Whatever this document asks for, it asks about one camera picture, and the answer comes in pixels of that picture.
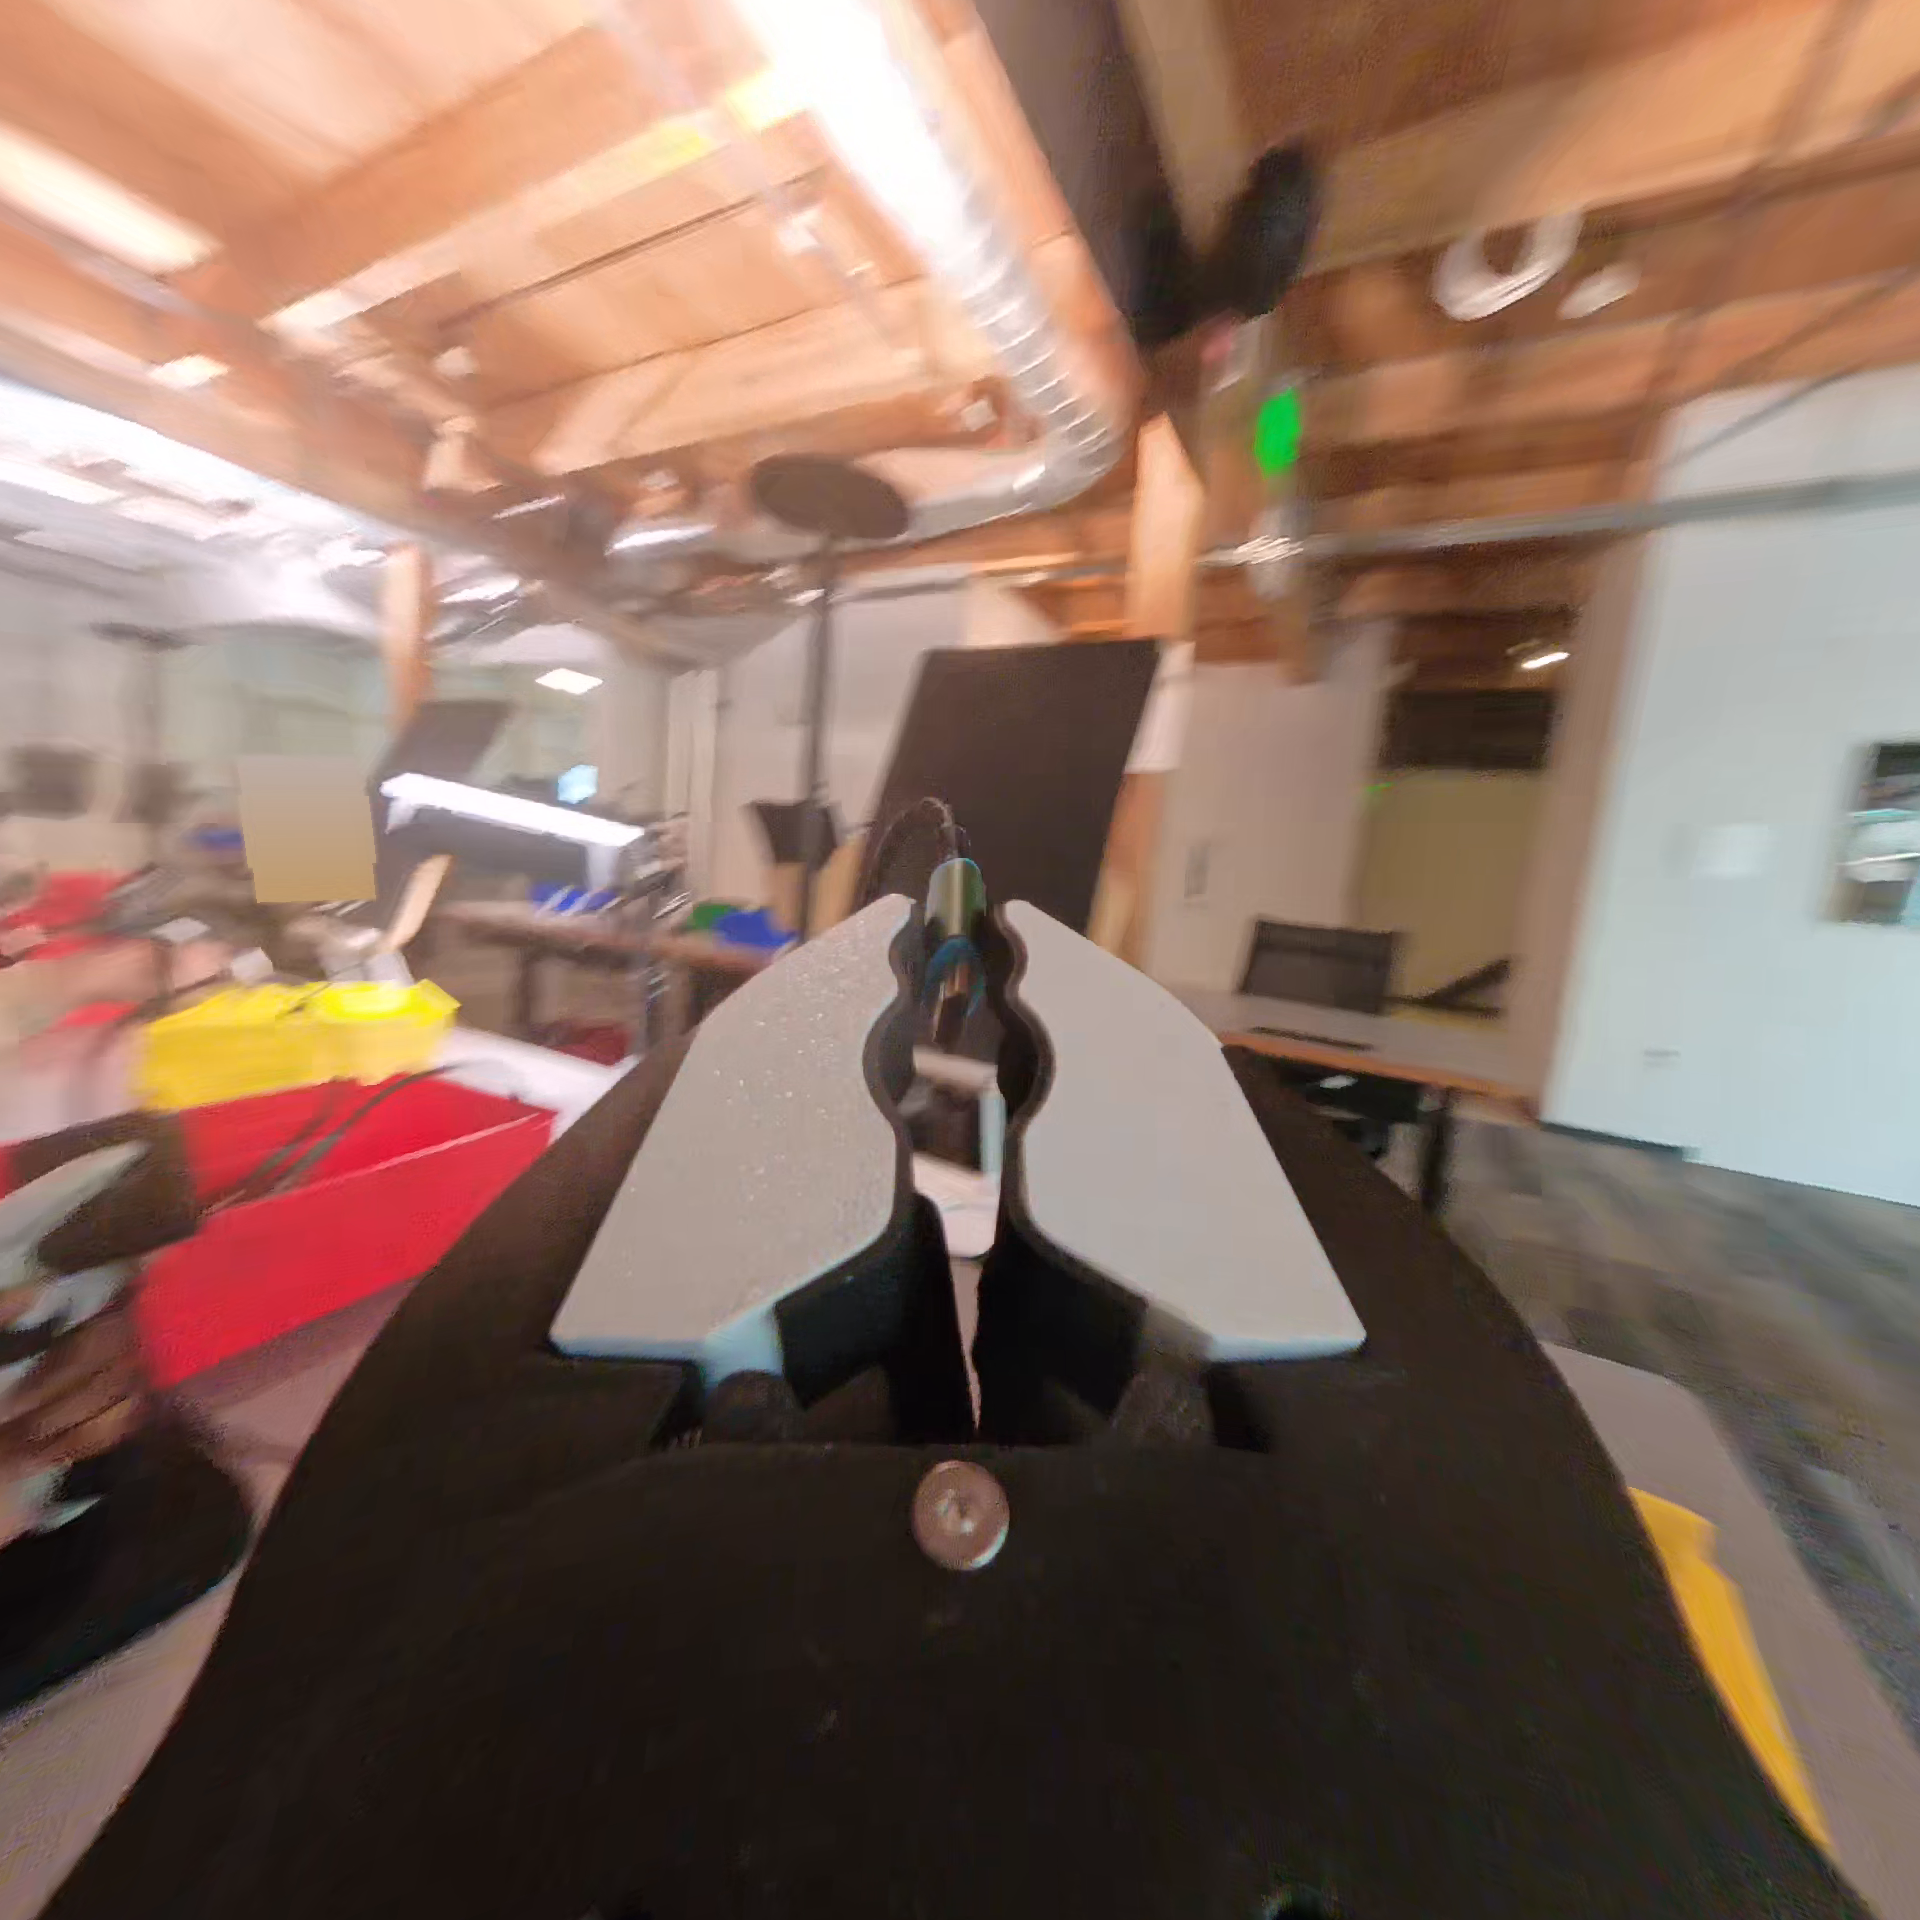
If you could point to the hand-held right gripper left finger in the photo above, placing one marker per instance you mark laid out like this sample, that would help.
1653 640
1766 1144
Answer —
750 1141

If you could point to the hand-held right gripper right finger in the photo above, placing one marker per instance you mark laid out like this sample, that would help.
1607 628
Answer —
1170 1154

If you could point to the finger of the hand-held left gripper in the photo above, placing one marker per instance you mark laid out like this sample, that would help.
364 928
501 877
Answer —
66 1200

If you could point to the red plastic bin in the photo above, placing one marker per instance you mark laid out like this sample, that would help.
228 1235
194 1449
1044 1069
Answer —
345 1243

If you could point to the yellow plastic bin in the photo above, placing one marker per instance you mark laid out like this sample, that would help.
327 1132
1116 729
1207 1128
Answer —
270 1043
1724 1651

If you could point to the wooden top office desk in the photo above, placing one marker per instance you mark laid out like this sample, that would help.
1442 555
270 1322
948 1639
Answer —
1349 1049

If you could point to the black mesh office chair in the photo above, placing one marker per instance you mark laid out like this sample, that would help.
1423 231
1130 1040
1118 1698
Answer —
1319 967

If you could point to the studio led light panel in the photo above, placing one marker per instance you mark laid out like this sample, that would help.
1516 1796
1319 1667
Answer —
511 810

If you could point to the black rectangular panel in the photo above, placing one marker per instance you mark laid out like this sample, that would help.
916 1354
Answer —
1021 764

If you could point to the small black panel on stand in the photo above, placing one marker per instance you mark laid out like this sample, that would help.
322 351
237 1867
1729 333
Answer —
434 743

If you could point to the green exit sign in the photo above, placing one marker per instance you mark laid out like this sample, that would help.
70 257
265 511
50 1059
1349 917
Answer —
1278 432

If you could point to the black ceiling dome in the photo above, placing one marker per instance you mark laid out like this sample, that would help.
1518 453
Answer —
1276 224

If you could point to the white track spotlight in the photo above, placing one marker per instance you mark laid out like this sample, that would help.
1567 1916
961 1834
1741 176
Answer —
1602 288

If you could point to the bright linear ceiling light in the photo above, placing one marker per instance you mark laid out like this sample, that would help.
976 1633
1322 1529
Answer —
839 90

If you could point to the framed wall sign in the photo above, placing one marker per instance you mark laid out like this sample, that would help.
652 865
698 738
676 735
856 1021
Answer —
1882 833

